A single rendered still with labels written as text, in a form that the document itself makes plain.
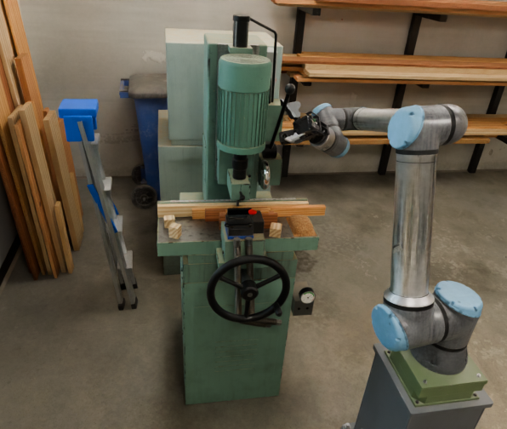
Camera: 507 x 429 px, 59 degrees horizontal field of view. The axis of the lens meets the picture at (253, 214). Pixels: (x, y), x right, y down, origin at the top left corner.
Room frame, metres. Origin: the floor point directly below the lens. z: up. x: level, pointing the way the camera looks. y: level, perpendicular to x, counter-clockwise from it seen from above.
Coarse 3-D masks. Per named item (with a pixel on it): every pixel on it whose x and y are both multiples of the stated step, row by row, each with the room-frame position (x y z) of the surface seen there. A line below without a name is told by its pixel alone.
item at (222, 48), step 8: (224, 48) 1.67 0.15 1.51; (256, 48) 1.70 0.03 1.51; (216, 104) 1.68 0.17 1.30; (216, 112) 1.67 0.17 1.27; (216, 120) 1.67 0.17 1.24; (216, 128) 1.67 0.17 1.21; (216, 136) 1.67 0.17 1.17; (216, 144) 1.67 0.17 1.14; (216, 152) 1.67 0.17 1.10; (216, 168) 1.67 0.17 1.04; (216, 176) 1.67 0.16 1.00
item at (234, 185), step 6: (228, 174) 1.57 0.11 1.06; (246, 174) 1.56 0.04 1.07; (228, 180) 1.56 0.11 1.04; (234, 180) 1.50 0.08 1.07; (240, 180) 1.50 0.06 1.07; (246, 180) 1.50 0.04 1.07; (228, 186) 1.55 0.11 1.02; (234, 186) 1.47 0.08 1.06; (240, 186) 1.47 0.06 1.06; (246, 186) 1.48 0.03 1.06; (234, 192) 1.47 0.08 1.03; (246, 192) 1.48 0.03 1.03; (234, 198) 1.47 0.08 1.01; (246, 198) 1.48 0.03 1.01
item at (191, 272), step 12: (180, 192) 1.88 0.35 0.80; (192, 192) 1.89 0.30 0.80; (264, 192) 1.94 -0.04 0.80; (192, 264) 1.33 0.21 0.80; (204, 264) 1.33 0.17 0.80; (216, 264) 1.34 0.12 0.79; (288, 264) 1.40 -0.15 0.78; (192, 276) 1.33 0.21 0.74; (204, 276) 1.33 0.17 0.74; (228, 276) 1.35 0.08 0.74; (264, 276) 1.38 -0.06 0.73
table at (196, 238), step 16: (160, 224) 1.43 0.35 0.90; (192, 224) 1.44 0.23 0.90; (208, 224) 1.45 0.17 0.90; (160, 240) 1.32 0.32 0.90; (176, 240) 1.33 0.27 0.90; (192, 240) 1.33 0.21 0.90; (208, 240) 1.34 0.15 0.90; (272, 240) 1.38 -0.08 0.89; (288, 240) 1.40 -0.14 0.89; (304, 240) 1.41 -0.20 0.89
